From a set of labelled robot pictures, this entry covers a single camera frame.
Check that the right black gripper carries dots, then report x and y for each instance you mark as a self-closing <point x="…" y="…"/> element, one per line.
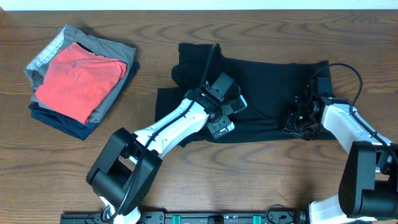
<point x="288" y="126"/>

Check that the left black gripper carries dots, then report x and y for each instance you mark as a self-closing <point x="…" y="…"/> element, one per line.
<point x="224" y="128"/>

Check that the black polo shirt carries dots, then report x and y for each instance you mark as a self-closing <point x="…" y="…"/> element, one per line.
<point x="269" y="90"/>

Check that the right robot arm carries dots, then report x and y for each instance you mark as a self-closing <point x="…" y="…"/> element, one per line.
<point x="368" y="187"/>

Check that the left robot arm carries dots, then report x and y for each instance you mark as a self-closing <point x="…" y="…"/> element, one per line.
<point x="125" y="169"/>

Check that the navy folded garment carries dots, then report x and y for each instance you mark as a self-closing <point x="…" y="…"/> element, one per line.
<point x="61" y="122"/>

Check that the red folded shirt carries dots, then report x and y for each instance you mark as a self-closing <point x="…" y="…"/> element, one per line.
<point x="77" y="81"/>

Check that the grey folded garment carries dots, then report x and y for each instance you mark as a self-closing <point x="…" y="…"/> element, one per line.
<point x="35" y="71"/>

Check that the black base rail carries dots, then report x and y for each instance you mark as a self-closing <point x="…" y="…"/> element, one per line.
<point x="272" y="216"/>

